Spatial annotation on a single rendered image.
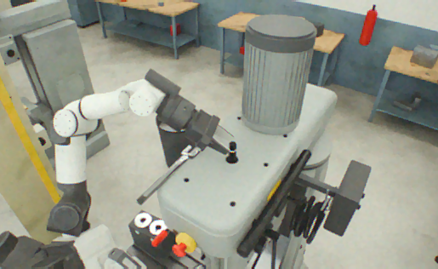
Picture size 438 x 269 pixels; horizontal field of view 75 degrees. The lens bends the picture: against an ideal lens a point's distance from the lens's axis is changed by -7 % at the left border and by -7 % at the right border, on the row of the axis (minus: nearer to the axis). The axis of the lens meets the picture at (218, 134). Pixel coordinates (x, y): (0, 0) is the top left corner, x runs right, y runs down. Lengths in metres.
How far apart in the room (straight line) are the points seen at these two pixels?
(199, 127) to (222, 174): 0.15
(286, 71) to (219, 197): 0.38
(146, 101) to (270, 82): 0.35
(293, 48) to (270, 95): 0.16
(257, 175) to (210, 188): 0.13
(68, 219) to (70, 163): 0.16
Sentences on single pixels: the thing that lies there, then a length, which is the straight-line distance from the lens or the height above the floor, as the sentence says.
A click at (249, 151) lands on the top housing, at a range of 0.91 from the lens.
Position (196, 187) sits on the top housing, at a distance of 0.81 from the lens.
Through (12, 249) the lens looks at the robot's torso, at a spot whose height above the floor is 1.53.
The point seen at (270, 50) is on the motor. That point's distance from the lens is 0.83.
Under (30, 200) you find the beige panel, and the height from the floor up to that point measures 0.65.
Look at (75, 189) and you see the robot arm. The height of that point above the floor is 1.81.
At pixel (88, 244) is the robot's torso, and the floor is 1.67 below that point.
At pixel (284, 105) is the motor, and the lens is 0.92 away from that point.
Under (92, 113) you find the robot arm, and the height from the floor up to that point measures 2.02.
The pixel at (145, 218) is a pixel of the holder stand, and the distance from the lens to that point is 1.72.
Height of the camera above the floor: 2.50
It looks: 39 degrees down
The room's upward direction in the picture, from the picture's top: straight up
